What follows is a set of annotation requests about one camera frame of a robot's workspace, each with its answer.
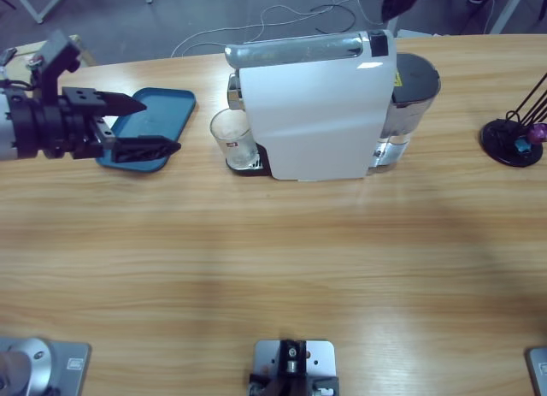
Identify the grey metal clamp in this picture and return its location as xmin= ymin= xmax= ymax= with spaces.
xmin=0 ymin=47 xmax=19 ymax=81

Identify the black drip tray metal grille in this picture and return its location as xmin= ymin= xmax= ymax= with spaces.
xmin=225 ymin=143 xmax=273 ymax=178

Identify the clear drinking glass red logo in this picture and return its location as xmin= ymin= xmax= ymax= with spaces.
xmin=209 ymin=108 xmax=260 ymax=168

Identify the clear water tank black lid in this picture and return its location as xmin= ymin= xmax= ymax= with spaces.
xmin=374 ymin=52 xmax=442 ymax=170

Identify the black wire capsule stand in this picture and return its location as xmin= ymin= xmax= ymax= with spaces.
xmin=479 ymin=70 xmax=547 ymax=168

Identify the white floor cable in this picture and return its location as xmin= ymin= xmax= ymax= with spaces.
xmin=170 ymin=0 xmax=358 ymax=59
xmin=353 ymin=0 xmax=384 ymax=21

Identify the grey coffee machine lever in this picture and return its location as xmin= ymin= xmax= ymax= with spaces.
xmin=225 ymin=31 xmax=365 ymax=68

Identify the black floor cable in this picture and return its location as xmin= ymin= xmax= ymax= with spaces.
xmin=309 ymin=3 xmax=358 ymax=34

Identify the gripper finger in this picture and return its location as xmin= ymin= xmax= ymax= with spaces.
xmin=380 ymin=0 xmax=429 ymax=23

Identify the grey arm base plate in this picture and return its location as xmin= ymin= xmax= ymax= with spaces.
xmin=524 ymin=346 xmax=547 ymax=396
xmin=0 ymin=336 xmax=92 ymax=396

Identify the white capsule coffee machine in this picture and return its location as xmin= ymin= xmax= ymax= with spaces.
xmin=225 ymin=29 xmax=398 ymax=184

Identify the blue plastic tray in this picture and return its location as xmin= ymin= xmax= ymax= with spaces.
xmin=94 ymin=86 xmax=197 ymax=174

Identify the white metal table frame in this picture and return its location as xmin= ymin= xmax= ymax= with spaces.
xmin=0 ymin=0 xmax=72 ymax=25

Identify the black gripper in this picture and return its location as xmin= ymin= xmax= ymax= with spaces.
xmin=9 ymin=86 xmax=183 ymax=164

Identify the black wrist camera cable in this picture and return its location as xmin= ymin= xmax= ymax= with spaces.
xmin=0 ymin=79 xmax=36 ymax=92

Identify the purple coffee capsule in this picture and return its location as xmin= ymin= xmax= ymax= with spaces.
xmin=527 ymin=123 xmax=547 ymax=145

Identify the wooden shipping crate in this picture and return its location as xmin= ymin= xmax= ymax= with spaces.
xmin=0 ymin=34 xmax=98 ymax=96

